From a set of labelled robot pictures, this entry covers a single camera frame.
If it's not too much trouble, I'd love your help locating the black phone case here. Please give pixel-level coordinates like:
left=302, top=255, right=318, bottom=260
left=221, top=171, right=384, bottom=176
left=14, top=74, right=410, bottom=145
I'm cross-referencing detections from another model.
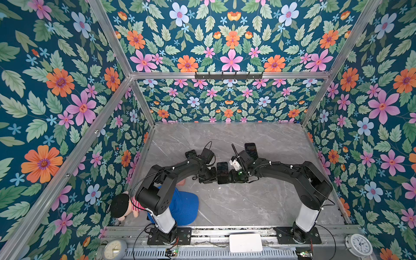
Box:
left=244, top=143, right=258, bottom=160

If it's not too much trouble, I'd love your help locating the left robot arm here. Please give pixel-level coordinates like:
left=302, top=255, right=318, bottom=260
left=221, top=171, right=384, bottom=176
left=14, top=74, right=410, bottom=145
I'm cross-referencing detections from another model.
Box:
left=134, top=141, right=216, bottom=244

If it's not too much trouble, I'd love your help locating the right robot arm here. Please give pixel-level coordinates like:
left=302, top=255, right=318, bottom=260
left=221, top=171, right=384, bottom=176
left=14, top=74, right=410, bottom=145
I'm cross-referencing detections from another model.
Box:
left=229, top=143, right=333, bottom=244

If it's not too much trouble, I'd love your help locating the blue cap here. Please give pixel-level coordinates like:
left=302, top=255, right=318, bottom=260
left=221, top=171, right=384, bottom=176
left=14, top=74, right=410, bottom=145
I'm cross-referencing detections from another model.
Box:
left=137, top=187, right=199, bottom=226

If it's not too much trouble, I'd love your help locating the white box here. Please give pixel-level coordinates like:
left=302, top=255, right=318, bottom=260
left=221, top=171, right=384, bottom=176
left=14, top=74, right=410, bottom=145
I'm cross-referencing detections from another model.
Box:
left=229, top=233, right=263, bottom=253

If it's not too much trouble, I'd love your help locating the plush doll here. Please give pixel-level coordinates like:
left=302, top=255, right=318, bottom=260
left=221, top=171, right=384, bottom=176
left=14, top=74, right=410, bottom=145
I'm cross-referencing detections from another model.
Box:
left=109, top=191, right=144, bottom=222

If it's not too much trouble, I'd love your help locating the left round clock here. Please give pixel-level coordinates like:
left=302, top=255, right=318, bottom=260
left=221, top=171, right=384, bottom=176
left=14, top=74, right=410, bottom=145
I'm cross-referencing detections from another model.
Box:
left=102, top=239, right=127, bottom=260

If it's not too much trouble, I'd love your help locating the round clock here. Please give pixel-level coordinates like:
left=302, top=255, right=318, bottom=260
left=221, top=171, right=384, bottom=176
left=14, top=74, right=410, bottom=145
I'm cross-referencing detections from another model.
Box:
left=102, top=239, right=127, bottom=260
left=344, top=234, right=373, bottom=258

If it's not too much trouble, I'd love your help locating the right round clock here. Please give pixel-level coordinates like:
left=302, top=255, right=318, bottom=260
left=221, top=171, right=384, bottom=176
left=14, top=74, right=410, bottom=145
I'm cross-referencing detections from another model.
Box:
left=344, top=234, right=373, bottom=258

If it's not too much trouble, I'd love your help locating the black hook rail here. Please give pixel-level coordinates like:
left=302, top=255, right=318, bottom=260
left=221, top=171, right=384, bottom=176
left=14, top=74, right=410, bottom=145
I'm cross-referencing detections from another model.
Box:
left=194, top=72, right=263, bottom=81

